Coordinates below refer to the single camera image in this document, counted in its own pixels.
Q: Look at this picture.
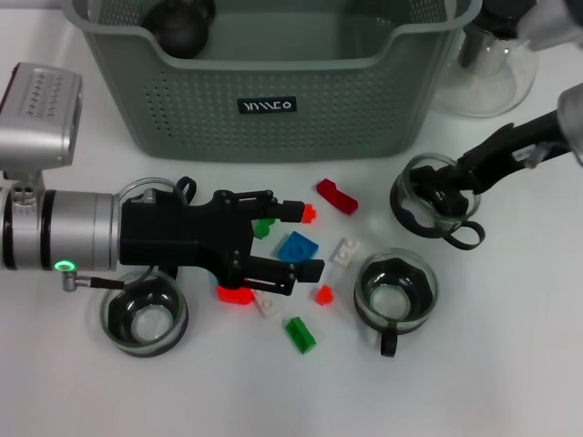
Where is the glass teapot with black lid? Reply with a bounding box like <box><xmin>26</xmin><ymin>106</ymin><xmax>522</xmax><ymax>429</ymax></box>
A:
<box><xmin>430</xmin><ymin>0</ymin><xmax>541</xmax><ymax>119</ymax></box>

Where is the blue square toy brick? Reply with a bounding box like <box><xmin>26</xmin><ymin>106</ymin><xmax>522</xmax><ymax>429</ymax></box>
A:
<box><xmin>272</xmin><ymin>230</ymin><xmax>320</xmax><ymax>265</ymax></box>

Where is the white two-stud toy brick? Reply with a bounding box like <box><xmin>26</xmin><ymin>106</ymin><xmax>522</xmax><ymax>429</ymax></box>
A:
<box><xmin>253</xmin><ymin>290</ymin><xmax>284</xmax><ymax>320</ymax></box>
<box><xmin>329</xmin><ymin>237</ymin><xmax>362</xmax><ymax>270</ymax></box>

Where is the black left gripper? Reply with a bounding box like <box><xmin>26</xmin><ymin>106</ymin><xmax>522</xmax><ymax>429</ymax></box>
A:
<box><xmin>118</xmin><ymin>187</ymin><xmax>326</xmax><ymax>298</ymax></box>

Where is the right arm cable with plug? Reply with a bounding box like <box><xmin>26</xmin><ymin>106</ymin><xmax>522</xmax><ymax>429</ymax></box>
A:
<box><xmin>523</xmin><ymin>140</ymin><xmax>570</xmax><ymax>168</ymax></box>

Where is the dark red long toy brick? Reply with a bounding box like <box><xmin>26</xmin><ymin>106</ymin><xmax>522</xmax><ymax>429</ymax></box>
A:
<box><xmin>316</xmin><ymin>178</ymin><xmax>360</xmax><ymax>217</ymax></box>

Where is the black round teapot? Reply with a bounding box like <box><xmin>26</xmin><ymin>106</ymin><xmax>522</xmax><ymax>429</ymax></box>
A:
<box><xmin>141</xmin><ymin>0</ymin><xmax>218</xmax><ymax>59</ymax></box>

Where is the red-orange sloped toy brick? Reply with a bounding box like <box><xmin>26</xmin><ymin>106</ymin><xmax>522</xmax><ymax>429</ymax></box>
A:
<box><xmin>216</xmin><ymin>285</ymin><xmax>254</xmax><ymax>306</ymax></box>

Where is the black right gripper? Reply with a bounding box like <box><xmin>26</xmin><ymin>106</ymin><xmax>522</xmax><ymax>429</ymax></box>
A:
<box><xmin>411</xmin><ymin>110</ymin><xmax>571</xmax><ymax>216</ymax></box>

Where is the green toy brick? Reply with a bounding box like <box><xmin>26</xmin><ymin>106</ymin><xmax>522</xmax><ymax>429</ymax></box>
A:
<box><xmin>284</xmin><ymin>316</ymin><xmax>318</xmax><ymax>355</ymax></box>
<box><xmin>253</xmin><ymin>218</ymin><xmax>277</xmax><ymax>240</ymax></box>

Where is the grey-green perforated storage bin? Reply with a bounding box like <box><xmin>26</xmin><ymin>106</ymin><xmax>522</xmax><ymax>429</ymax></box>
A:
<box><xmin>61</xmin><ymin>0</ymin><xmax>484</xmax><ymax>164</ymax></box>

